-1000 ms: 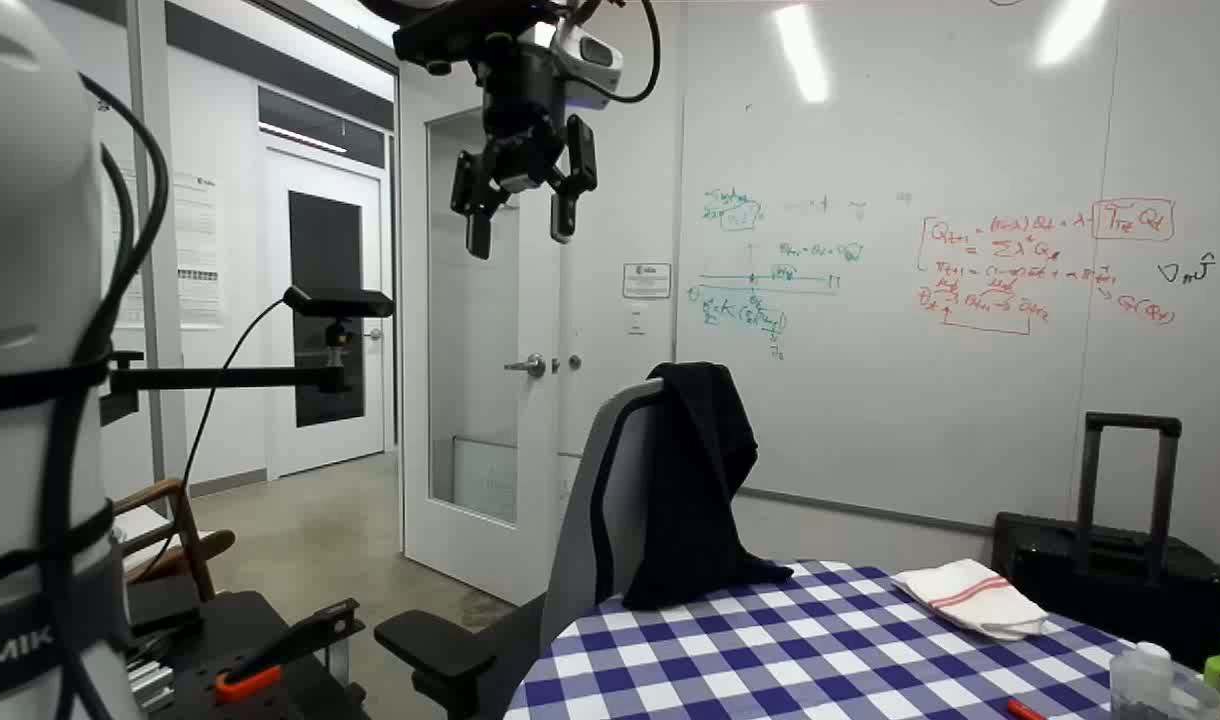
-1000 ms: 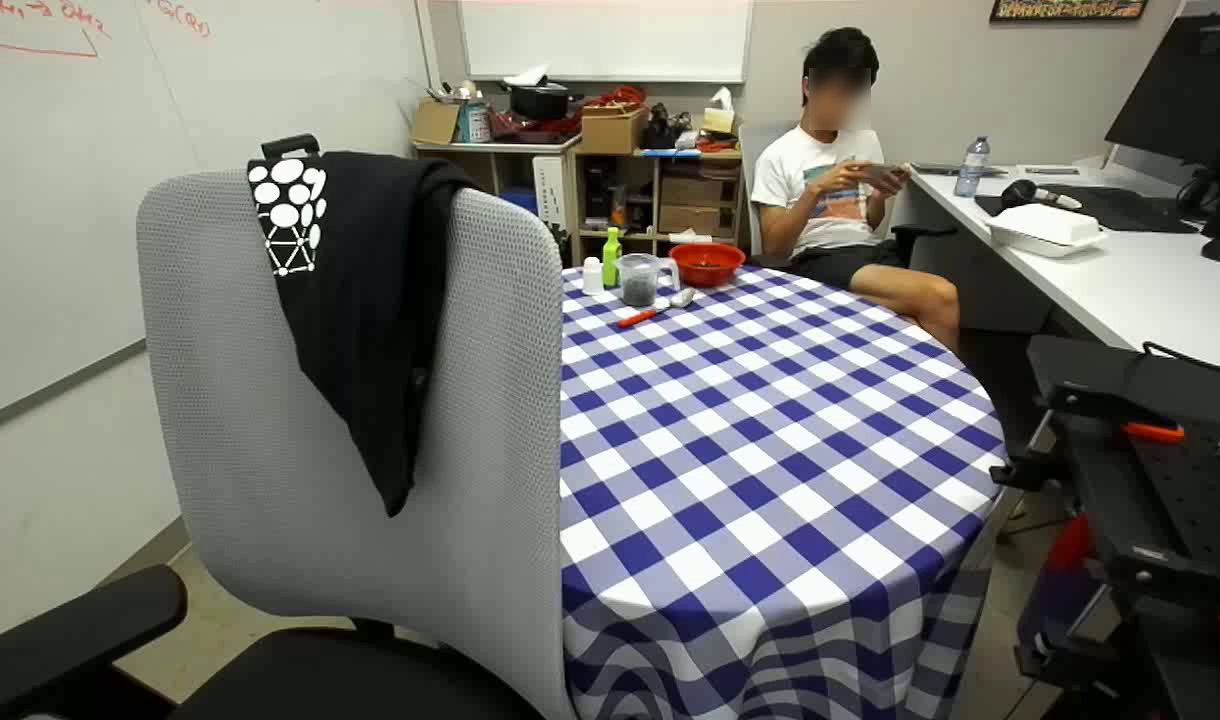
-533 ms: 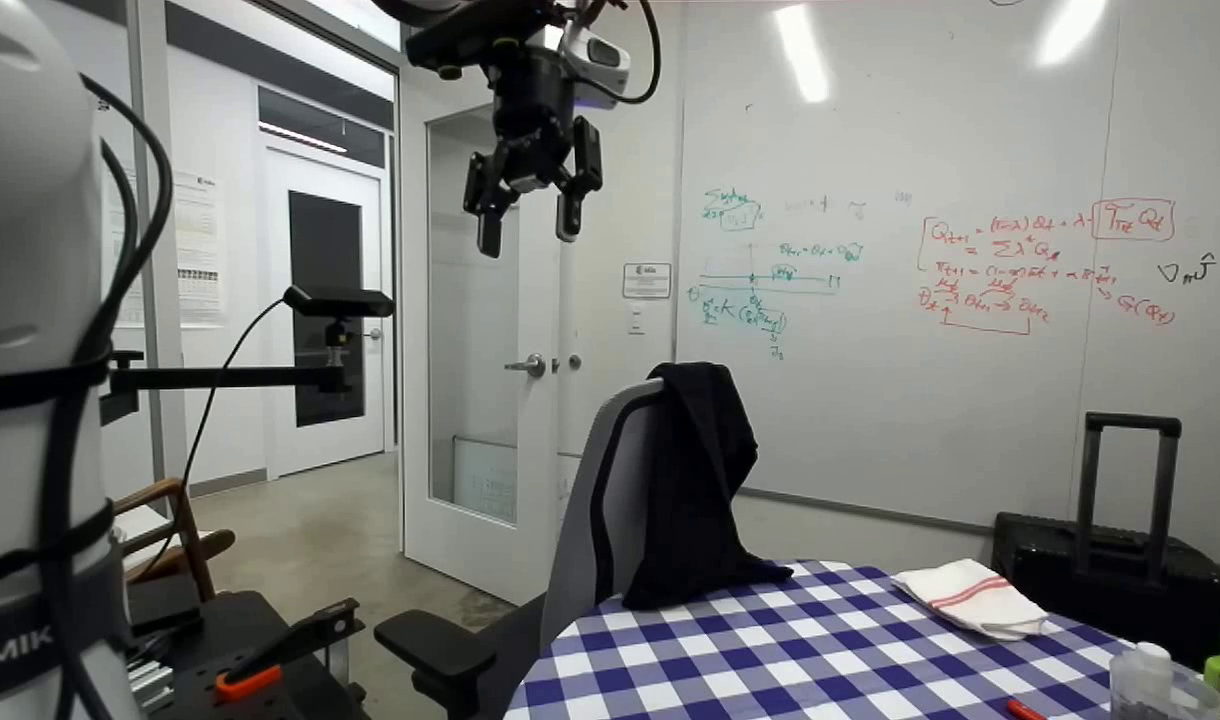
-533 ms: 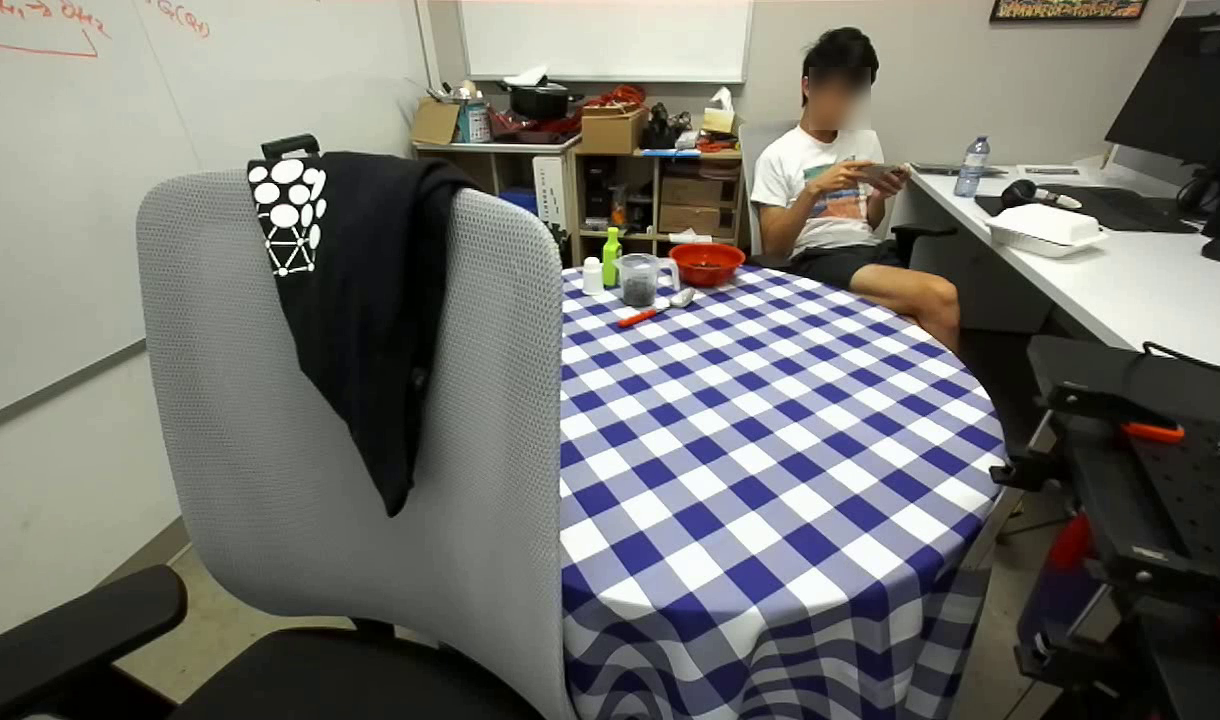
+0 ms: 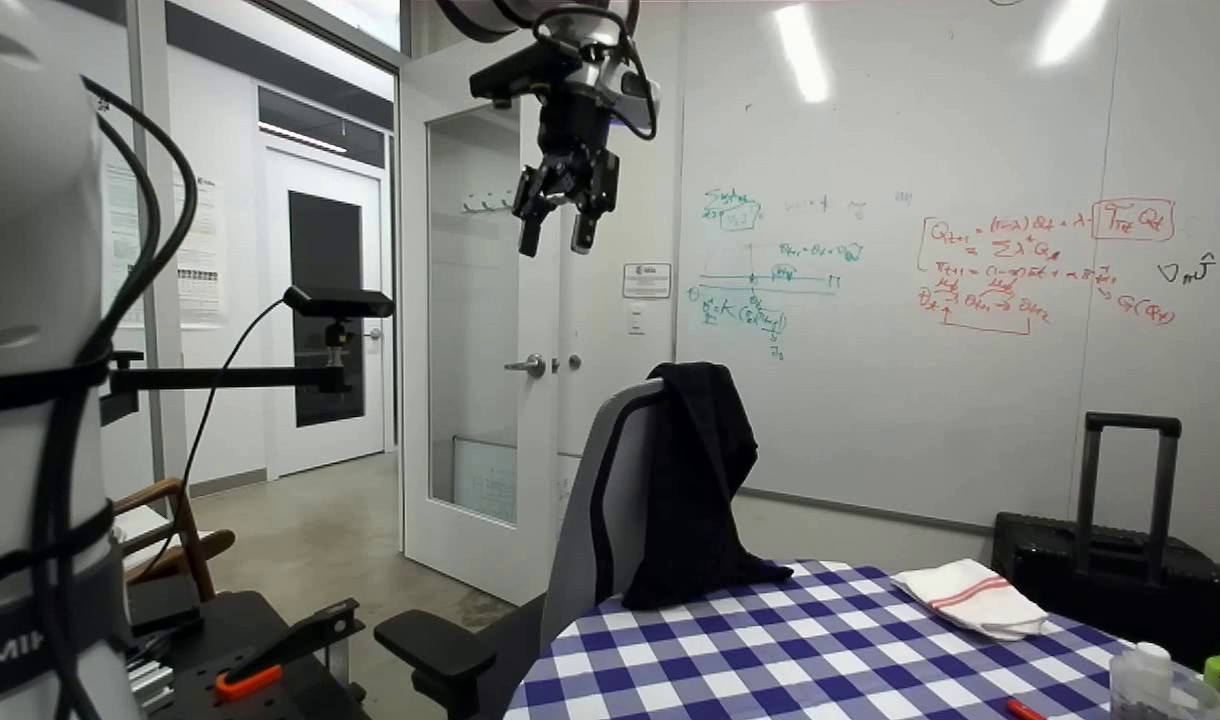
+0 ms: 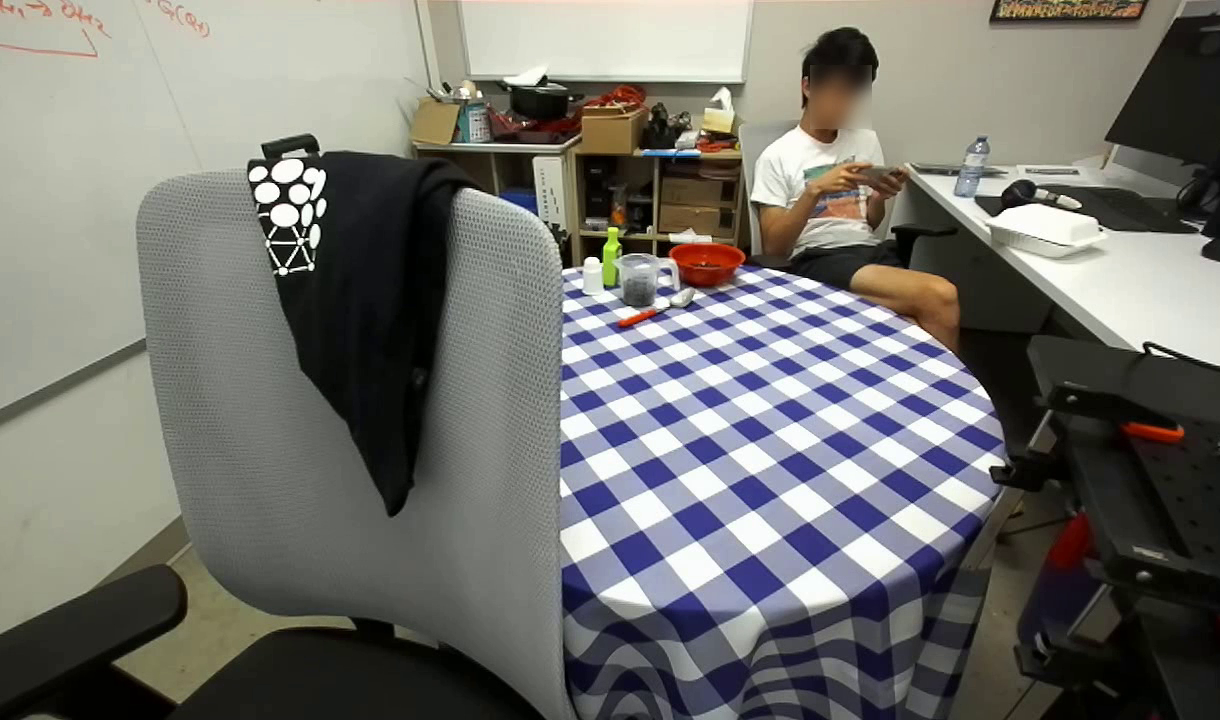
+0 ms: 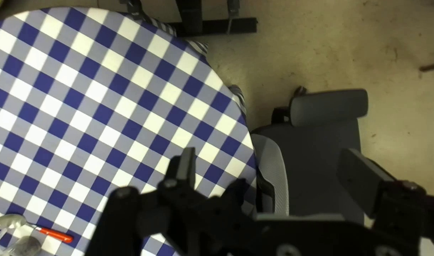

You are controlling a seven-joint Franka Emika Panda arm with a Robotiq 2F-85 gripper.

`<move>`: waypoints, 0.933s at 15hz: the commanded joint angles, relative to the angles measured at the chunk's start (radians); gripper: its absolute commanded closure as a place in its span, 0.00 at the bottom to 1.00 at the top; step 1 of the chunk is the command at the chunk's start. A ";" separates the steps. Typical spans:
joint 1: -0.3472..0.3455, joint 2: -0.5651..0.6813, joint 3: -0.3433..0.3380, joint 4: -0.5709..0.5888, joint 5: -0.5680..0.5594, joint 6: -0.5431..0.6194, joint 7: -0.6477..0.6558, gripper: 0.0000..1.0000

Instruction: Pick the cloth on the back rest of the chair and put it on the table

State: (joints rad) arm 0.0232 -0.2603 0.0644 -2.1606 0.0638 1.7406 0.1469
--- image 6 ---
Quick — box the open cardboard box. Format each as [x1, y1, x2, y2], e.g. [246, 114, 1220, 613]
[408, 95, 463, 150]

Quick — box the black chair armrest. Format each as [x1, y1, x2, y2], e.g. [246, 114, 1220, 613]
[0, 565, 191, 720]

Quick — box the grey mesh chair backrest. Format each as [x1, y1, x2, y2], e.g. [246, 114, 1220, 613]
[133, 168, 582, 720]

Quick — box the red bowl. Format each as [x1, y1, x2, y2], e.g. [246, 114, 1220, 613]
[670, 240, 750, 290]

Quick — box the green bottle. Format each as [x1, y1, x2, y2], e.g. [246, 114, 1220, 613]
[598, 224, 627, 290]

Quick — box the white desk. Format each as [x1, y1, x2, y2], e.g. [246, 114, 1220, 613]
[906, 154, 1220, 375]

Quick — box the clear water bottle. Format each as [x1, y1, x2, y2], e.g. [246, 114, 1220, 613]
[953, 132, 998, 203]

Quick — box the black cloth with white print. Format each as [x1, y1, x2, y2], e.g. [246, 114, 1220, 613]
[246, 148, 481, 520]

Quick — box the black keyboard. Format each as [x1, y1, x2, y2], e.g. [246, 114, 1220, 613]
[973, 180, 1193, 236]

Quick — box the white food container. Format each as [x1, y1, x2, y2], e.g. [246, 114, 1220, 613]
[989, 198, 1107, 259]

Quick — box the framed picture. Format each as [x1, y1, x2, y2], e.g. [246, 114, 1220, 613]
[989, 0, 1153, 29]

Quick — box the seated person in white shirt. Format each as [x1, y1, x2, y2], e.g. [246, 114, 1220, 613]
[750, 23, 964, 350]

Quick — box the orange clamp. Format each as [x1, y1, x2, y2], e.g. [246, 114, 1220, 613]
[1121, 421, 1188, 446]

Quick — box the black headset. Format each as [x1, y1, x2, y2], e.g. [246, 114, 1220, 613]
[998, 175, 1089, 217]

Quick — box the wall whiteboard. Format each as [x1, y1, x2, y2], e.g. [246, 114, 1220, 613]
[455, 0, 757, 89]

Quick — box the black pot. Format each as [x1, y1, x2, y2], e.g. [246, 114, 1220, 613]
[503, 75, 575, 129]

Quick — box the blue white checkered tablecloth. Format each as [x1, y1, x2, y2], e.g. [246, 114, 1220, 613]
[556, 259, 1012, 720]

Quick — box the wooden shelf unit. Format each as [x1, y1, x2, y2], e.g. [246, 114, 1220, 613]
[412, 132, 751, 263]

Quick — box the large cardboard box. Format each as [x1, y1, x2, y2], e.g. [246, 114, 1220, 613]
[658, 171, 745, 240]

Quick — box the black chair seat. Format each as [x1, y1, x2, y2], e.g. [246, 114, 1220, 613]
[165, 615, 546, 720]

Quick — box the tissue box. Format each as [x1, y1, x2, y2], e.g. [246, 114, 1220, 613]
[702, 85, 740, 140]

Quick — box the black computer monitor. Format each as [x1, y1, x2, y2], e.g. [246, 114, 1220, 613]
[1105, 13, 1220, 171]

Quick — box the black robot cart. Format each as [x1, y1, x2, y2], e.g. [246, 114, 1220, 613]
[1012, 332, 1220, 720]

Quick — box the brown cardboard box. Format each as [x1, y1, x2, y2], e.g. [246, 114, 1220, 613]
[582, 105, 648, 154]

